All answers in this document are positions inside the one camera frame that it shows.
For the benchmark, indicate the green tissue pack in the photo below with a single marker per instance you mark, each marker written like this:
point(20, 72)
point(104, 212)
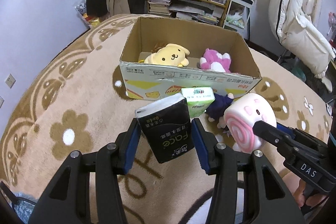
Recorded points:
point(198, 99)

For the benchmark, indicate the pink white plush toy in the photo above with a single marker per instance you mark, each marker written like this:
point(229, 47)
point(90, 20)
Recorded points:
point(212, 60)

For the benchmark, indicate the black tissue pack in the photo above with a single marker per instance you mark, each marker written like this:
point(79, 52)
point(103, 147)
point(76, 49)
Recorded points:
point(166, 125)

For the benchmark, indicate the cream hanging coat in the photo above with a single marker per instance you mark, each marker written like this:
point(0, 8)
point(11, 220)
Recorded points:
point(294, 24)

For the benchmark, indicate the pink swiss roll plush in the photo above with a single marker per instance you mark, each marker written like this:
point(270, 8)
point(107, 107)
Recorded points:
point(241, 116)

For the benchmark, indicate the stack of books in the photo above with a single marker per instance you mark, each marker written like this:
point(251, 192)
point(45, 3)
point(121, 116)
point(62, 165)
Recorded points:
point(160, 7)

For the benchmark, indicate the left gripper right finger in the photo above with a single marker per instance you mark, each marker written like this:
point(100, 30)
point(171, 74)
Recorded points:
point(266, 197)

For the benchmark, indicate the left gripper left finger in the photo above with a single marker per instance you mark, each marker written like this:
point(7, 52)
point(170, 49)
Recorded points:
point(66, 197)

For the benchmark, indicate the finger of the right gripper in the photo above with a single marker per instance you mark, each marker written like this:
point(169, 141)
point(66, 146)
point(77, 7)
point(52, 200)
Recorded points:
point(271, 134)

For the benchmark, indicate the yellow dog plush toy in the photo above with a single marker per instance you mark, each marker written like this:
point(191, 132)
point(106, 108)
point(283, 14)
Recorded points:
point(170, 55)

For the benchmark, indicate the beige patterned plush rug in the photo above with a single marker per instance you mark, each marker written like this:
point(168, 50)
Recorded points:
point(79, 102)

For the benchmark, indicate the white small rack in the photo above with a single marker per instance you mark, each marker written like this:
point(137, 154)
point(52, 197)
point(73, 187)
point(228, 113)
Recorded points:
point(238, 15)

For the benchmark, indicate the cardboard storage box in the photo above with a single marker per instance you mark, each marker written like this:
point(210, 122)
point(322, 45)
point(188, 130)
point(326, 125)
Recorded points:
point(153, 82)

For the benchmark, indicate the white wall socket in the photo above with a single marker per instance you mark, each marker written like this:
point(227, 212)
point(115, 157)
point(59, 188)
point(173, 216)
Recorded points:
point(1, 101)
point(10, 81)

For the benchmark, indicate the purple haired doll plush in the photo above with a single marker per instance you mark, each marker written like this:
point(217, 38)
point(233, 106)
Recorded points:
point(215, 111)

